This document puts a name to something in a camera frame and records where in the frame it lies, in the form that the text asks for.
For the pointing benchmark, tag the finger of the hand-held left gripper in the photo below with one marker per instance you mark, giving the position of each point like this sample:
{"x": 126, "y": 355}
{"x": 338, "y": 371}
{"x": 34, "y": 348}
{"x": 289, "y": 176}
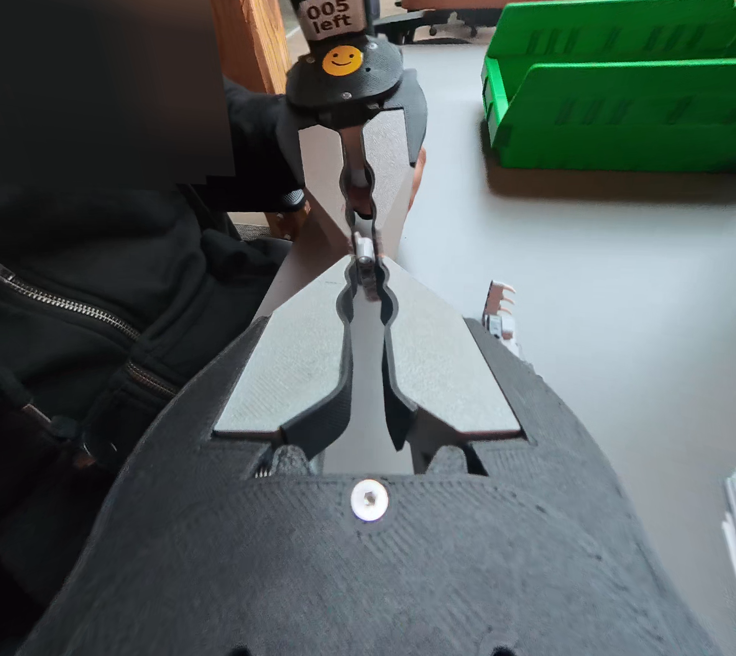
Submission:
{"x": 322, "y": 173}
{"x": 391, "y": 167}

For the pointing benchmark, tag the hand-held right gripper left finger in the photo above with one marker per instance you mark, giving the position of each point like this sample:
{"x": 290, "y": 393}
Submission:
{"x": 287, "y": 368}

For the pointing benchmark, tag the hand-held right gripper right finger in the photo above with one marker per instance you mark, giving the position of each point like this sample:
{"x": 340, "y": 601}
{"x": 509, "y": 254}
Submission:
{"x": 454, "y": 368}

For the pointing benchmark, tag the toy brick claw piece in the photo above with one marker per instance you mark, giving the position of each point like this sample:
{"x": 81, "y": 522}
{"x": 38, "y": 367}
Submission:
{"x": 500, "y": 311}

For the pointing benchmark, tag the person's left forearm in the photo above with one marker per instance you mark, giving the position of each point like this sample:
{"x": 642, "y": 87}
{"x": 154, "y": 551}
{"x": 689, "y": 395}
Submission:
{"x": 259, "y": 138}

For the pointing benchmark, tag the person's left hand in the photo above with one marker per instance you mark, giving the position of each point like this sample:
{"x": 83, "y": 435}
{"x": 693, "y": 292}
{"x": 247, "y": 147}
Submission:
{"x": 418, "y": 179}

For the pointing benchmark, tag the black office chair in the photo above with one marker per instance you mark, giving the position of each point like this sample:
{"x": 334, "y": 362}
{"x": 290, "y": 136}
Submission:
{"x": 425, "y": 26}

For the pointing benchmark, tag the green plastic bin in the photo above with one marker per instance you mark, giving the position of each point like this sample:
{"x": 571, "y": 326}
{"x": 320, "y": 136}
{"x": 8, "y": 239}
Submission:
{"x": 609, "y": 115}

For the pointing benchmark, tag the instruction booklet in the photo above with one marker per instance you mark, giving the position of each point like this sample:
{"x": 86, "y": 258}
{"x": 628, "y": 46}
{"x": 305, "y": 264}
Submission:
{"x": 730, "y": 524}

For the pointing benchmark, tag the wooden post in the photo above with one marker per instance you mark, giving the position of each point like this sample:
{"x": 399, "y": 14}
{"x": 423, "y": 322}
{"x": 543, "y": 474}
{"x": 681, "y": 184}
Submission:
{"x": 241, "y": 6}

